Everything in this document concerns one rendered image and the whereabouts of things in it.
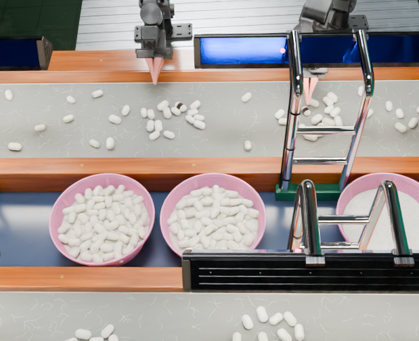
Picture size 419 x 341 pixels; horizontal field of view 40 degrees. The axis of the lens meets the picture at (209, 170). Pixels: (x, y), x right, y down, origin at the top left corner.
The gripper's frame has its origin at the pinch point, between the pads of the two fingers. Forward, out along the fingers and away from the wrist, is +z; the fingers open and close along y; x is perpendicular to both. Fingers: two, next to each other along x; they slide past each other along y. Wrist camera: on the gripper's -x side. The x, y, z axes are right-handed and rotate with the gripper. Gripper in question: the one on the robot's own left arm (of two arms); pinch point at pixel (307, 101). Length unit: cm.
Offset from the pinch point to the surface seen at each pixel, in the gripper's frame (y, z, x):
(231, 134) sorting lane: -21.5, 9.2, -1.0
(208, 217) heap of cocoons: -27.2, 29.8, -17.8
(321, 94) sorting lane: 5.0, -2.3, 9.3
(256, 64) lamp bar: -15.4, -8.2, -27.6
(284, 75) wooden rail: -5.6, -8.1, 12.6
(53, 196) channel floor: -71, 26, -7
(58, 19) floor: -115, -46, 145
